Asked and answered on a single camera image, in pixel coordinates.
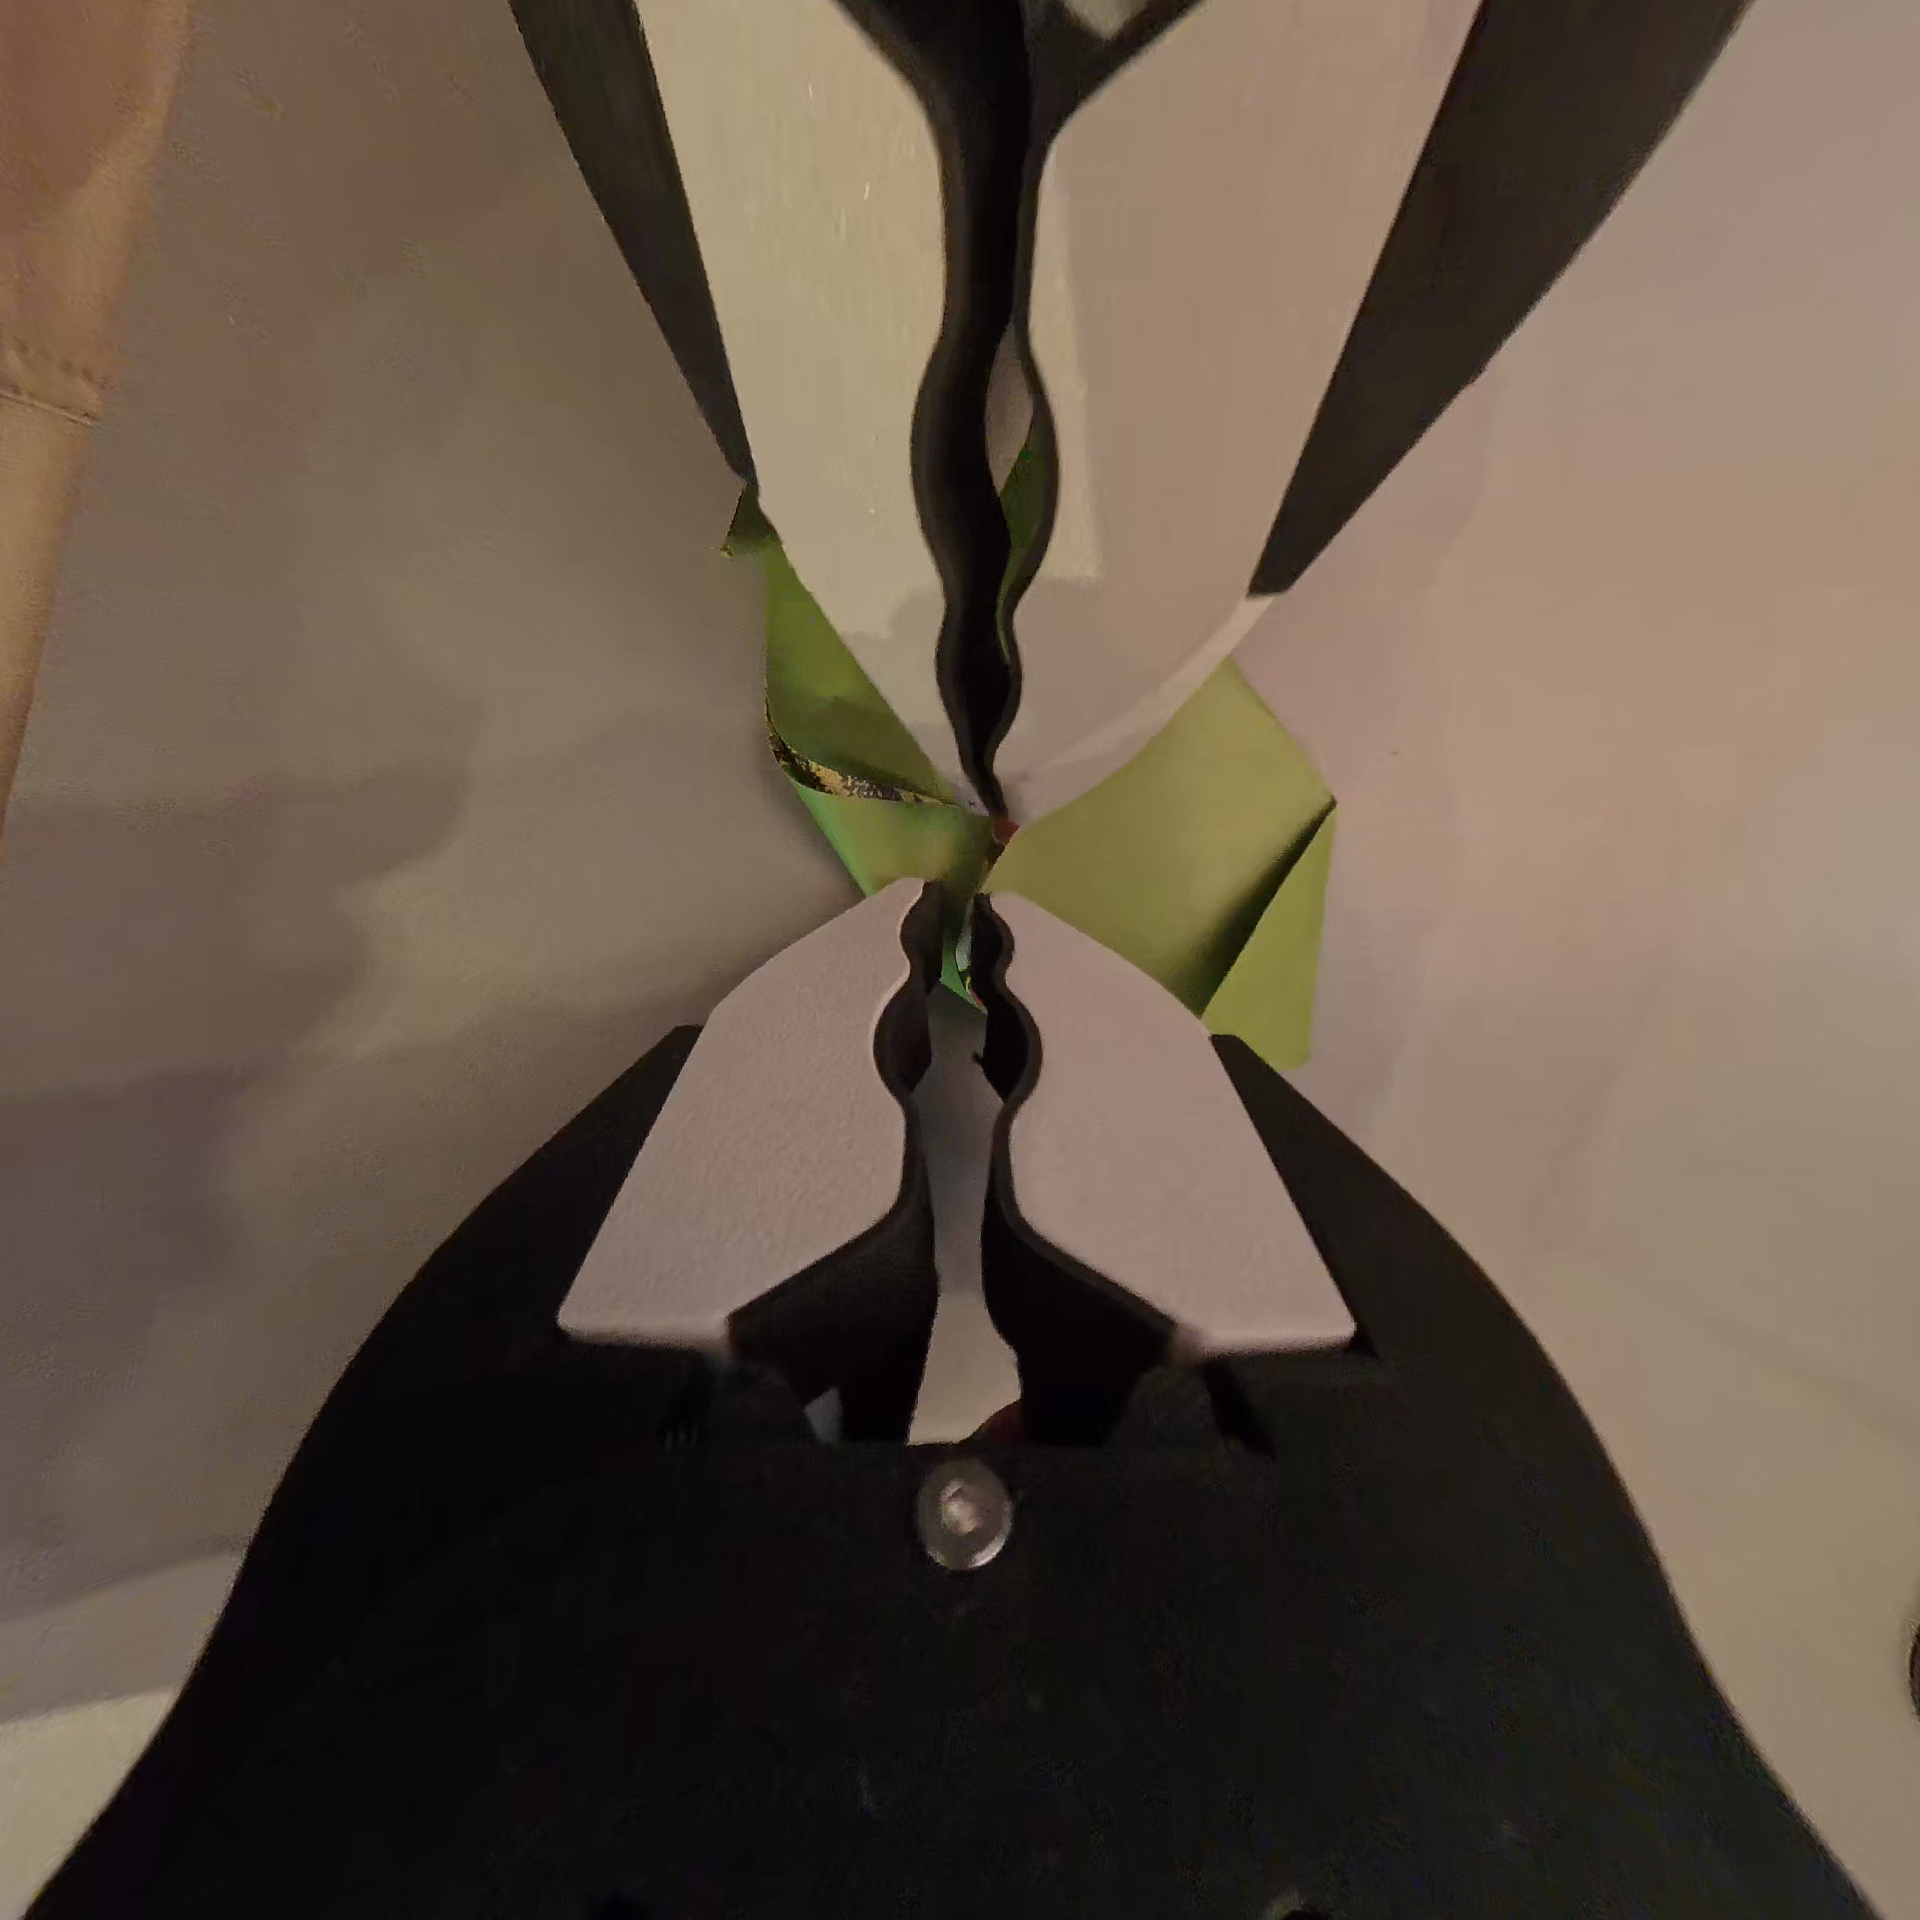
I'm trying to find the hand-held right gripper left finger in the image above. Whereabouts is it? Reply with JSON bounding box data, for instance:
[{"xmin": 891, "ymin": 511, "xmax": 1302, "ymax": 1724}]
[{"xmin": 557, "ymin": 877, "xmax": 945, "ymax": 1444}]

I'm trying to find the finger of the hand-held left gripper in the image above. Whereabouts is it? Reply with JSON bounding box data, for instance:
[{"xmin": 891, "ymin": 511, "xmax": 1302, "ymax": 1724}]
[
  {"xmin": 638, "ymin": 0, "xmax": 1010, "ymax": 817},
  {"xmin": 993, "ymin": 0, "xmax": 1489, "ymax": 793}
]

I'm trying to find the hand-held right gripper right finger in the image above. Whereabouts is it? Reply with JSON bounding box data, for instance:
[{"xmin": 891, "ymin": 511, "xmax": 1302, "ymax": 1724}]
[{"xmin": 971, "ymin": 891, "xmax": 1361, "ymax": 1444}]

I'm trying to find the green paper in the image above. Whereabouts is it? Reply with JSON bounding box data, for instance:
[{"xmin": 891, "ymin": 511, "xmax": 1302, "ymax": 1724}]
[{"xmin": 721, "ymin": 434, "xmax": 1338, "ymax": 1070}]

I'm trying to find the beige cloth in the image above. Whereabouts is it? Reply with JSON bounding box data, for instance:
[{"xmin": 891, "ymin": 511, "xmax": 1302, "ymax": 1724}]
[{"xmin": 0, "ymin": 0, "xmax": 191, "ymax": 834}]

